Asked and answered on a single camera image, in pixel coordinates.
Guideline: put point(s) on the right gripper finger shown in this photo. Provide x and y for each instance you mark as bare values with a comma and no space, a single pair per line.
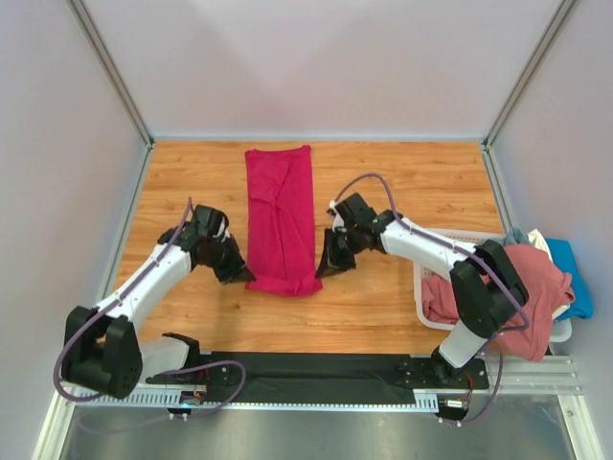
327,266
336,270

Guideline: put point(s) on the white laundry basket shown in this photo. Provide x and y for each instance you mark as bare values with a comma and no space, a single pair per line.
433,293

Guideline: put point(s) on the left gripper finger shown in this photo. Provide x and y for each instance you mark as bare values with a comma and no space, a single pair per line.
235,264
241,278

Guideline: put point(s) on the dusty pink t shirt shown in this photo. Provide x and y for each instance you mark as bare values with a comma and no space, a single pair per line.
548,289

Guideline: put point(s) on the black base mat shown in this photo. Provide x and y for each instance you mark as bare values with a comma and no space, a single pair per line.
325,378

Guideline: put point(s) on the white slotted cable duct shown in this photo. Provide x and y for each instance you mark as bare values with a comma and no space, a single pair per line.
177,399

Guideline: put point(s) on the cream white t shirt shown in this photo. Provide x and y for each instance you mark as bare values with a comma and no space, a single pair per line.
537,240

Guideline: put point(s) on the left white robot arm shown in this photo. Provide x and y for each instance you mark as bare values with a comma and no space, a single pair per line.
101,350

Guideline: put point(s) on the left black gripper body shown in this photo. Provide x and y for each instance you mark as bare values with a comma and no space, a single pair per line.
216,258

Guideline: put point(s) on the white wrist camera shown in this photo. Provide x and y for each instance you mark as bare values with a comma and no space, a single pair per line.
337,223
222,232

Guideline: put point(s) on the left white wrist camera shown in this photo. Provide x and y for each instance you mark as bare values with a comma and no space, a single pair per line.
222,232

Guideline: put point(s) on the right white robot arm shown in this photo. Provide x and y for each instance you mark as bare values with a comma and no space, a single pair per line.
487,290

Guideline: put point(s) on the magenta t shirt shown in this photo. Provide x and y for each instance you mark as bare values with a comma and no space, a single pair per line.
281,222

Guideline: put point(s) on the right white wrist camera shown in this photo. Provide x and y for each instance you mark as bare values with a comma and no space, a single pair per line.
337,223

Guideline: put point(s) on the aluminium frame rail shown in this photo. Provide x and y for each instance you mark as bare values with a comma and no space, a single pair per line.
554,374

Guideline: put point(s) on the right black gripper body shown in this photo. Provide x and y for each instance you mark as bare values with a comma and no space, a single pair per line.
348,246

